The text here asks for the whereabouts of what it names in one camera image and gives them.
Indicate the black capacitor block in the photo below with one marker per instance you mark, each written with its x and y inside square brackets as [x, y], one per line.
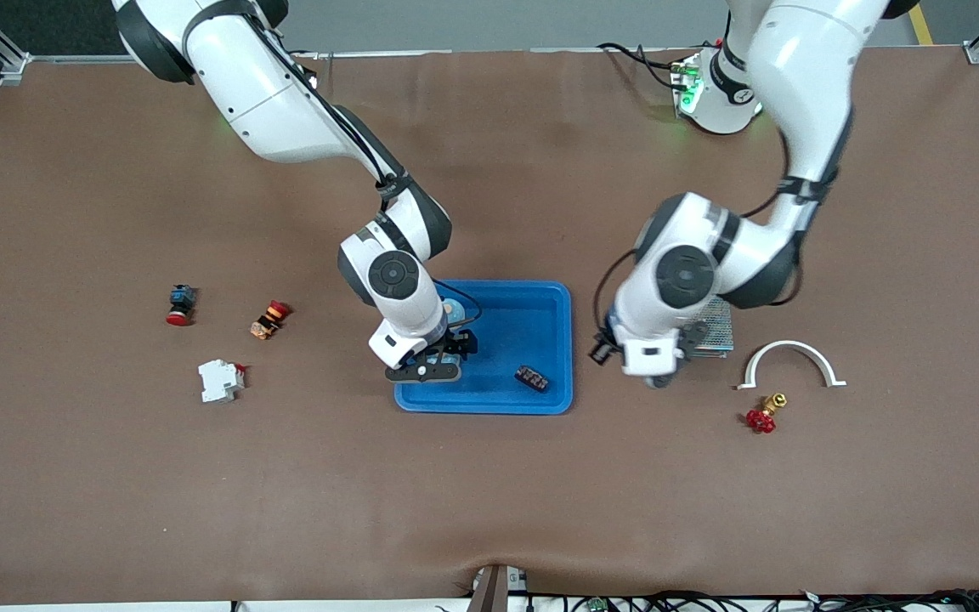
[531, 379]

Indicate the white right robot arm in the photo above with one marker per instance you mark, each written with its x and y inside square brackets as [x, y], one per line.
[268, 102]

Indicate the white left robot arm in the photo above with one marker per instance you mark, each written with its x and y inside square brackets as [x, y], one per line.
[804, 85]

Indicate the metal mesh power supply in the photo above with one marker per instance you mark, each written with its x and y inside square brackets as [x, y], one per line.
[721, 336]

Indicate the blue plastic tray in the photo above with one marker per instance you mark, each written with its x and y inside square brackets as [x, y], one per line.
[506, 357]

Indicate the brown table mat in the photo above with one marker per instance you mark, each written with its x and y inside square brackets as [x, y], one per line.
[489, 493]

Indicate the orange red emergency button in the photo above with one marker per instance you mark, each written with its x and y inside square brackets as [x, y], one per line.
[267, 323]

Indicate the white circuit breaker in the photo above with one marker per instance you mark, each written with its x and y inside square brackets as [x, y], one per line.
[219, 381]

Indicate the blue red push button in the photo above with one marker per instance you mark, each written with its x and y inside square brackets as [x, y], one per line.
[181, 299]

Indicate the white arch bracket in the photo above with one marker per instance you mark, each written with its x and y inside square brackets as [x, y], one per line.
[789, 344]

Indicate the metal table bracket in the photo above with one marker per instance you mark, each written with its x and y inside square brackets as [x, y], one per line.
[494, 591]

